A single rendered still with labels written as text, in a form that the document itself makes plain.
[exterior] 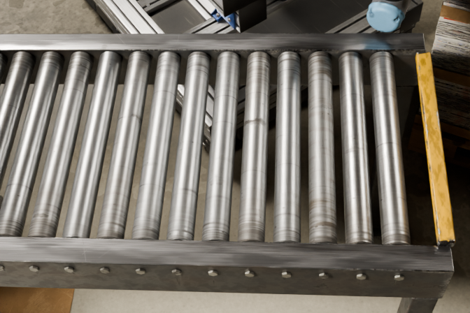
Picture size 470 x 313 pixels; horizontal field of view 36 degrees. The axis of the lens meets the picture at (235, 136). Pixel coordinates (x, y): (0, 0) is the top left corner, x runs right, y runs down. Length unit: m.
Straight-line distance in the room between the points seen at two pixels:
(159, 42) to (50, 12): 1.35
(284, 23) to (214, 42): 0.87
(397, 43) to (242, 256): 0.58
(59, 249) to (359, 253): 0.53
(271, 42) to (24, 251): 0.66
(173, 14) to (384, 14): 1.10
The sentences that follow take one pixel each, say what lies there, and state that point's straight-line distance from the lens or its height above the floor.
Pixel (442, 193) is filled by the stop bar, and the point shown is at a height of 0.82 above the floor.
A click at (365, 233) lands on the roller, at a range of 1.30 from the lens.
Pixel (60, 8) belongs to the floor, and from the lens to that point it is 2.90.
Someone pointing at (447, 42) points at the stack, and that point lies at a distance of 1.97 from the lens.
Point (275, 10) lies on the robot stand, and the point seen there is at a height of 0.21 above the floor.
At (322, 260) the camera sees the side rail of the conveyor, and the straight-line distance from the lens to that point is 1.27.
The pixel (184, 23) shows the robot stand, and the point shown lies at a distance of 2.44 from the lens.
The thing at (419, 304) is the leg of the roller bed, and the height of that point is 0.65.
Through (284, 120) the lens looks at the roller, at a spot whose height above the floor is 0.80.
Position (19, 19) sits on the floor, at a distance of 2.91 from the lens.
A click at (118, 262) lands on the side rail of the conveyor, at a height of 0.80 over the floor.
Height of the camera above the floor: 1.95
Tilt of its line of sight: 55 degrees down
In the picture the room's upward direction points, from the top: 6 degrees counter-clockwise
